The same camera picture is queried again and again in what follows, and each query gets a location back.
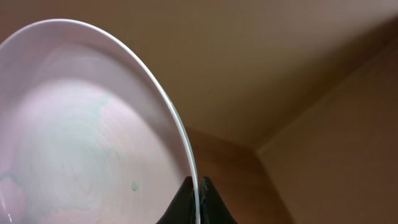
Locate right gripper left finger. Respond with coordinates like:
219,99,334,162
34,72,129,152
156,176,195,224

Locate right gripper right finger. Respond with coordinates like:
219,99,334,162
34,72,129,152
200,177,238,224

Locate white plate front stained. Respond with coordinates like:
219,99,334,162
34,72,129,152
1,19,200,223

